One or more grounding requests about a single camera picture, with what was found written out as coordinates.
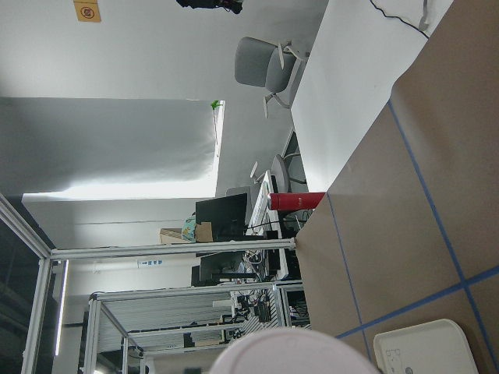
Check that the grey office chair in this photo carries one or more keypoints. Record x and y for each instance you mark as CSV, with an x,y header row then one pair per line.
x,y
280,171
263,64

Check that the black mounted camera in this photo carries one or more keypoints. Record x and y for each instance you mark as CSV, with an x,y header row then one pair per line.
x,y
228,5

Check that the yellow warning sign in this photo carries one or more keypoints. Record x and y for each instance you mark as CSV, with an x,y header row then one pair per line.
x,y
87,10

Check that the pink plastic cup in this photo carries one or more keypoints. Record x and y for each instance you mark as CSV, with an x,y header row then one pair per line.
x,y
290,350

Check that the green handled reacher grabber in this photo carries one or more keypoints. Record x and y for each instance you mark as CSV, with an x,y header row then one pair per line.
x,y
423,22

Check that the cream rabbit tray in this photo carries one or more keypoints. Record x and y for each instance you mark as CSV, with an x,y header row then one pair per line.
x,y
439,346

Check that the red cylinder object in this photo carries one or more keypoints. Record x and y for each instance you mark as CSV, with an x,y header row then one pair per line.
x,y
295,201

